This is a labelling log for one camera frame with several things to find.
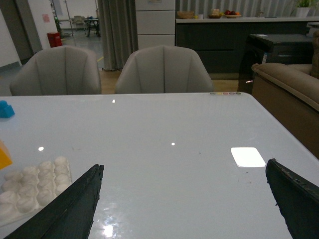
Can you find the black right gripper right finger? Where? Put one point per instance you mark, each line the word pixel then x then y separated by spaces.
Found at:
pixel 297 199

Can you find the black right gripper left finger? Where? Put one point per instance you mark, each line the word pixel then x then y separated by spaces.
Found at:
pixel 70 215

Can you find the yellow toy block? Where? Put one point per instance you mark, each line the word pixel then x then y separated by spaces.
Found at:
pixel 5 157

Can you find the blue toy block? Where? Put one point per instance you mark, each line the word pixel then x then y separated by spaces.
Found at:
pixel 6 110

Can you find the beige sofa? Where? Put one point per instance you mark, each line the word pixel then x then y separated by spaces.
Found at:
pixel 291 94

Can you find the coloured sticker strip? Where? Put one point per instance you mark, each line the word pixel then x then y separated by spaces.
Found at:
pixel 225 93

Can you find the left grey armchair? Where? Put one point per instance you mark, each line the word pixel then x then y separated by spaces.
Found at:
pixel 63 70

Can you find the grey armchair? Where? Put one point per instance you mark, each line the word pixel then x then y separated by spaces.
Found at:
pixel 164 69
pixel 63 70

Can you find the black appliance box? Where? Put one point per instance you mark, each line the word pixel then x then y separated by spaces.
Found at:
pixel 272 48

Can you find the right grey armchair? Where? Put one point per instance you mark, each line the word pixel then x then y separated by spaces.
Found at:
pixel 164 69

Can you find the red box on floor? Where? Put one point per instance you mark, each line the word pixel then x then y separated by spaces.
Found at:
pixel 54 39

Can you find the dark kitchen counter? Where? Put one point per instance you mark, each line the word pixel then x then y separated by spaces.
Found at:
pixel 220 43

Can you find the potted green plant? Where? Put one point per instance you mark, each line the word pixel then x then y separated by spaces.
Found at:
pixel 303 7

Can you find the grey curtain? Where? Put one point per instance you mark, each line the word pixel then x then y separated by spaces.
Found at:
pixel 118 28

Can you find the fruit plate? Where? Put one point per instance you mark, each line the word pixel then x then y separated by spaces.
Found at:
pixel 232 14

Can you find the snack bowl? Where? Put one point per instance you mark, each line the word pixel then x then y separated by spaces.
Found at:
pixel 215 13

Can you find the white drawer cabinet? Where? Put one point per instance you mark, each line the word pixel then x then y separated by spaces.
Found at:
pixel 155 23

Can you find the wicker basket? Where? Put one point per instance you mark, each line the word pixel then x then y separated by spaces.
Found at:
pixel 185 14

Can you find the white studded base plate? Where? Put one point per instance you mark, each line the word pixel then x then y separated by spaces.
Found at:
pixel 26 192

